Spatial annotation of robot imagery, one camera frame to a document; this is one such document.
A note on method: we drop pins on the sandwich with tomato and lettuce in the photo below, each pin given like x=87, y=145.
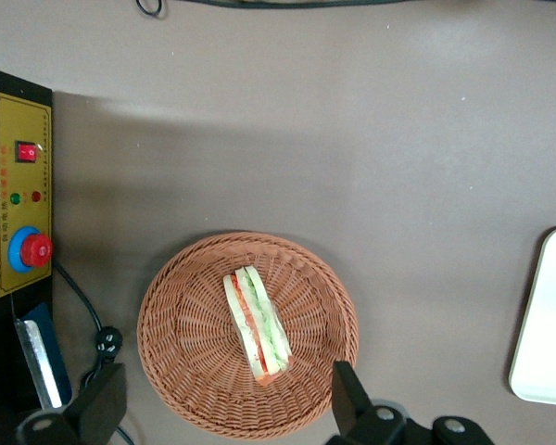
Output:
x=259, y=324

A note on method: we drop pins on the red indicator light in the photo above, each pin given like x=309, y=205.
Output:
x=36, y=196

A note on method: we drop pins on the red rocker switch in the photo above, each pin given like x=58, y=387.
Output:
x=27, y=152

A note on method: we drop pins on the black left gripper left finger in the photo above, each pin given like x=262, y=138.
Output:
x=97, y=403

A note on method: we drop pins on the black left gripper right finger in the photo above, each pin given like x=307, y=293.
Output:
x=352, y=408

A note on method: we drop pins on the round brown wicker basket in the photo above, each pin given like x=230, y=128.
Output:
x=194, y=334

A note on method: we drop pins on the black control box yellow panel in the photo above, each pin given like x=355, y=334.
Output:
x=0, y=324

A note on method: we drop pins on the silver metal strip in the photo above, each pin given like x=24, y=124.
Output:
x=39, y=361

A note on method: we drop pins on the cream plastic tray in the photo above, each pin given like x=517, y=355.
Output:
x=549, y=320

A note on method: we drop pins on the green indicator light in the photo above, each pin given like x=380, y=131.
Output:
x=15, y=198

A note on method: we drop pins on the red emergency stop button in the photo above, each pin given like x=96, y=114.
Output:
x=34, y=250

